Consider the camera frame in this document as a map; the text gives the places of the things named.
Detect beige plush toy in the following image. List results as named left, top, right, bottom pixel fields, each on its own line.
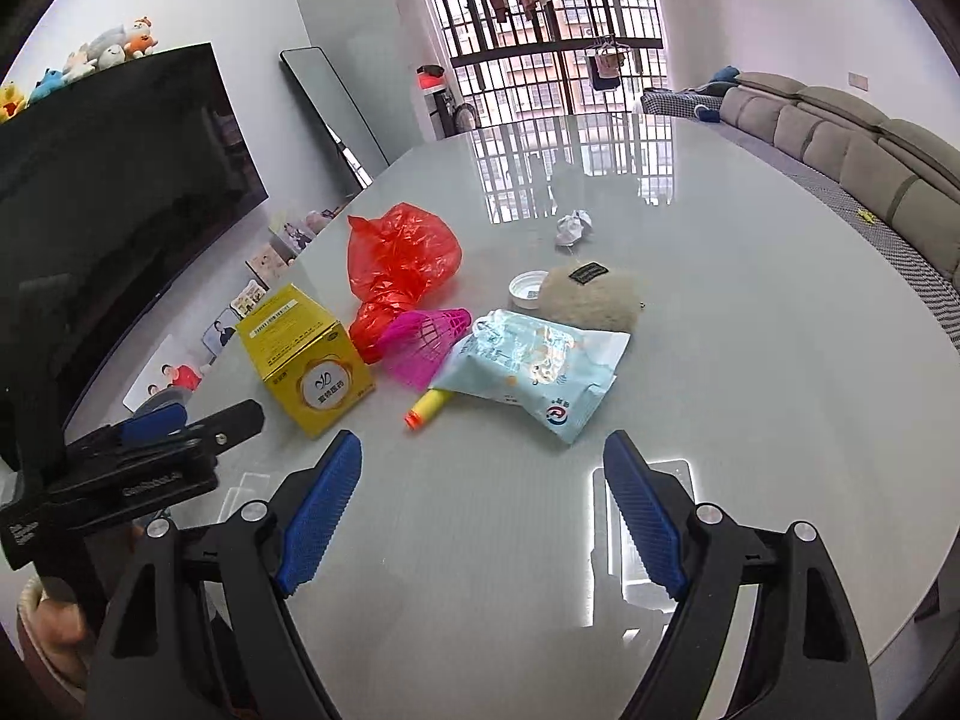
left=537, top=262, right=646, bottom=333

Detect pink shuttlecock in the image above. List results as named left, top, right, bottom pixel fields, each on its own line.
left=376, top=309, right=472, bottom=392

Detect light blue wipes packet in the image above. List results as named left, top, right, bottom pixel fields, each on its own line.
left=431, top=309, right=630, bottom=444

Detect pink plush toy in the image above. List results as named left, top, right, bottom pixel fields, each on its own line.
left=304, top=210, right=338, bottom=234

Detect baby photo frame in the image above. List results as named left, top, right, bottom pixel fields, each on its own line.
left=245, top=244, right=288, bottom=289

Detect large family photo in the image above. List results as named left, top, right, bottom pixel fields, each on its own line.
left=122, top=335, right=212, bottom=413

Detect standing mirror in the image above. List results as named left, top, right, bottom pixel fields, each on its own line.
left=280, top=46, right=389, bottom=188

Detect black wall television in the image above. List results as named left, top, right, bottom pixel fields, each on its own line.
left=2, top=44, right=267, bottom=466

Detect white paper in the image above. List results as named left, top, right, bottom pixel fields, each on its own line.
left=555, top=210, right=592, bottom=249

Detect yellow cardboard box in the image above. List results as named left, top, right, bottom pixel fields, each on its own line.
left=236, top=284, right=374, bottom=439

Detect plush toys on television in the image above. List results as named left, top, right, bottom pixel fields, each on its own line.
left=2, top=16, right=158, bottom=122

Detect grey sofa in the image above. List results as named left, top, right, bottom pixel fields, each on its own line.
left=693, top=70, right=960, bottom=283

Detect orange yellow foam dart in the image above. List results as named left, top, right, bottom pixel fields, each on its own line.
left=404, top=388, right=452, bottom=431

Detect red plastic bag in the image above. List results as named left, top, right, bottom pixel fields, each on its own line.
left=347, top=203, right=462, bottom=364

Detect child photo frame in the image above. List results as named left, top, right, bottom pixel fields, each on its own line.
left=268, top=213, right=317, bottom=260

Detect man portrait photo frame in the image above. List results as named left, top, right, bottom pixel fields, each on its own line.
left=202, top=307, right=241, bottom=358

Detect left hand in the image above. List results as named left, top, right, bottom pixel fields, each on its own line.
left=18, top=577, right=93, bottom=692

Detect collage photo frame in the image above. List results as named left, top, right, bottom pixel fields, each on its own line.
left=229, top=280, right=268, bottom=319

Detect white plastic lid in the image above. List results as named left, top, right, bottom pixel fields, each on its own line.
left=508, top=270, right=548, bottom=310

